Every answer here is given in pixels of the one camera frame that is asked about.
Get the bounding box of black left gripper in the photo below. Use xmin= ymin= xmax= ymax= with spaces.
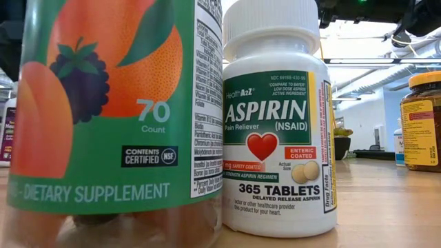
xmin=0 ymin=0 xmax=28 ymax=83

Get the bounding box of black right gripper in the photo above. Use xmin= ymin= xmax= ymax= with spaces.
xmin=315 ymin=0 xmax=402 ymax=29

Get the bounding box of white bottle with purple label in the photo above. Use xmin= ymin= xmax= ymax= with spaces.
xmin=0 ymin=97 xmax=17 ymax=169

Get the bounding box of white aspirin bottle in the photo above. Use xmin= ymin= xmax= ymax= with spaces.
xmin=221 ymin=0 xmax=339 ymax=239

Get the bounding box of clear bottle green fruit label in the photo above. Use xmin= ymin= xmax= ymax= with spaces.
xmin=0 ymin=0 xmax=224 ymax=248

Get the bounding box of white melatonin bottle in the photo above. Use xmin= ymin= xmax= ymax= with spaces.
xmin=393 ymin=117 xmax=406 ymax=168

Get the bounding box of amber fish oil bottle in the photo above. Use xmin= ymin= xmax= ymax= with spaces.
xmin=399 ymin=70 xmax=441 ymax=174

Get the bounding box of long ceiling light bar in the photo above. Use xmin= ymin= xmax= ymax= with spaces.
xmin=323 ymin=57 xmax=441 ymax=65

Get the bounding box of potted succulent in black pot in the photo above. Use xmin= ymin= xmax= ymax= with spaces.
xmin=332 ymin=126 xmax=355 ymax=161

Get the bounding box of black ceiling cord reel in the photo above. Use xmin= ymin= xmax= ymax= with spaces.
xmin=391 ymin=29 xmax=413 ymax=49

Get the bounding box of black aluminium extrusion frame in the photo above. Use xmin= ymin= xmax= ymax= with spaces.
xmin=351 ymin=149 xmax=396 ymax=161

